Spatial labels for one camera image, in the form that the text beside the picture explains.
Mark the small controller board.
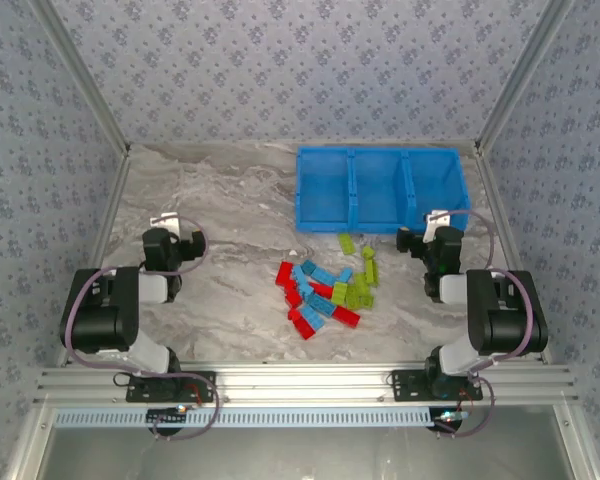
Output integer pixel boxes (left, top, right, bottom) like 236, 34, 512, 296
429, 407, 469, 435
146, 405, 189, 436

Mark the grey metal panel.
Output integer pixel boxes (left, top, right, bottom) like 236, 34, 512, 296
34, 424, 581, 480

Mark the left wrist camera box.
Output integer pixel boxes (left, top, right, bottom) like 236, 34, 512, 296
148, 212, 182, 235

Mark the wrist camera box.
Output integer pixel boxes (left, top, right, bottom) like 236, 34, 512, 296
423, 209, 452, 242
148, 212, 182, 235

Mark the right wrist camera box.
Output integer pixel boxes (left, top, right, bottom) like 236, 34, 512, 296
423, 209, 452, 242

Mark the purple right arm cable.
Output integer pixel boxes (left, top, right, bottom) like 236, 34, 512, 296
434, 209, 539, 440

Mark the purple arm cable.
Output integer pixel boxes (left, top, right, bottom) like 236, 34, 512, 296
61, 214, 221, 442
434, 209, 539, 440

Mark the aluminium side rail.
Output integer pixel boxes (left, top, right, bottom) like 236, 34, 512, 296
473, 144, 555, 365
53, 149, 132, 367

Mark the aluminium table edge rail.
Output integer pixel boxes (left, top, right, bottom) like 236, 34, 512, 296
127, 139, 481, 150

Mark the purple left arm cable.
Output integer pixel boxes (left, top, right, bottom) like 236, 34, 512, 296
61, 214, 221, 442

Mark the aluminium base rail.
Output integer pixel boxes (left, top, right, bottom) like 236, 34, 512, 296
33, 363, 580, 407

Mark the aluminium corner post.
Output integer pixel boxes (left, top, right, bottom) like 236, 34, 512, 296
473, 0, 577, 154
28, 0, 132, 157

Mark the slotted cable duct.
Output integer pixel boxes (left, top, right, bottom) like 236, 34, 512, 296
53, 407, 434, 430

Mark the aluminium lower frame post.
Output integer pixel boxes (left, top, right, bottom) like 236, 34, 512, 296
3, 405, 56, 480
553, 404, 600, 480

